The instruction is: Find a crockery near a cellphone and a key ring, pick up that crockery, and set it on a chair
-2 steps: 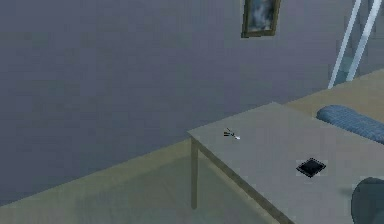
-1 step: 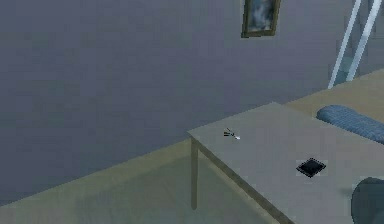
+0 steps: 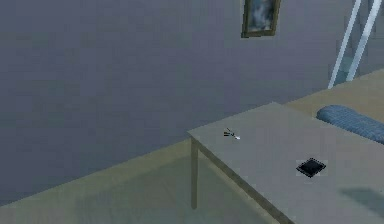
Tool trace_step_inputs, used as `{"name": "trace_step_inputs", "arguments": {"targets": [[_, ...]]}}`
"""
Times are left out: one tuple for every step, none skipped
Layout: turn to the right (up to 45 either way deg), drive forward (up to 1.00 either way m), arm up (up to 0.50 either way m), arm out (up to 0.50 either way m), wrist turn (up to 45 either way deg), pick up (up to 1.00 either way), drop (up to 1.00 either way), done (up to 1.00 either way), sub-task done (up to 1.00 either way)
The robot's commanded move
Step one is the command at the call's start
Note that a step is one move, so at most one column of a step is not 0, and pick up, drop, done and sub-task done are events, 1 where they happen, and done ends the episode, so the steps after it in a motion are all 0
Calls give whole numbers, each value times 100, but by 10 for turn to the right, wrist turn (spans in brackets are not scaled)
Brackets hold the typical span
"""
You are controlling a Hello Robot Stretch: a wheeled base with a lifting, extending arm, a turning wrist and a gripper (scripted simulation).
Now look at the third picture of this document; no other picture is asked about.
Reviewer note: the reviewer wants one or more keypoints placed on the black cellphone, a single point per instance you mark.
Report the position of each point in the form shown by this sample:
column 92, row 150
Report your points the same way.
column 311, row 167

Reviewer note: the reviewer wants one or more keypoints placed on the framed wall picture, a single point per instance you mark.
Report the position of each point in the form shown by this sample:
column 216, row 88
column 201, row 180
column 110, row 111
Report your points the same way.
column 260, row 16

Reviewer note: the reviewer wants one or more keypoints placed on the blue round cushion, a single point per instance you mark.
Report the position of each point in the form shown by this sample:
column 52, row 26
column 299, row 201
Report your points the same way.
column 356, row 121

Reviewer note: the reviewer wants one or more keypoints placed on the grey wooden table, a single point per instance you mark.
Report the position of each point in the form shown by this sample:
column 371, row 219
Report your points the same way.
column 273, row 186

